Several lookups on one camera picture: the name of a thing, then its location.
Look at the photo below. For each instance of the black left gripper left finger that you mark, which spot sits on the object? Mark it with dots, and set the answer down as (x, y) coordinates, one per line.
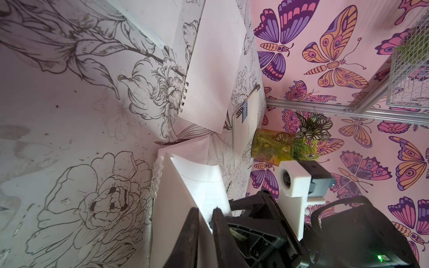
(185, 252)

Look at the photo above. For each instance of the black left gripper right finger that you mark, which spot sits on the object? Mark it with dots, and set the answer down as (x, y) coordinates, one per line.
(227, 252)

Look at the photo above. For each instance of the torn white lined page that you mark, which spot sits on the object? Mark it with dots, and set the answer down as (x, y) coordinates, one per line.
(214, 64)

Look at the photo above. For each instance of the white spiral notebook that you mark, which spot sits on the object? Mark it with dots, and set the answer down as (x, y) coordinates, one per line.
(156, 19)

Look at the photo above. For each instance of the CAMP B5 spiral notebook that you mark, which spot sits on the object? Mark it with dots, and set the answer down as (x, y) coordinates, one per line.
(244, 125)

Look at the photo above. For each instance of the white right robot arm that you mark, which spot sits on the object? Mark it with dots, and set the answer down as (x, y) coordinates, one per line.
(348, 233)

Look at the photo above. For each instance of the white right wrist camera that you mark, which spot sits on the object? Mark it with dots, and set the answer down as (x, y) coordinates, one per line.
(301, 184)

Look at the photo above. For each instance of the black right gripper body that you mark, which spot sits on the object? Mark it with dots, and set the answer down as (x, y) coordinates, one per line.
(273, 234)

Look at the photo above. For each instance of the white wire wall basket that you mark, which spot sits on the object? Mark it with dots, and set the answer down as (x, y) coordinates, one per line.
(409, 77)

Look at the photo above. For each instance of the green leafy plant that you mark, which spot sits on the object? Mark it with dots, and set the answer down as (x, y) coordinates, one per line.
(313, 129)

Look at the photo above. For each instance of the amber glass plant vase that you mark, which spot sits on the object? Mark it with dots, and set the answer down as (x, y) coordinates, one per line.
(272, 146)

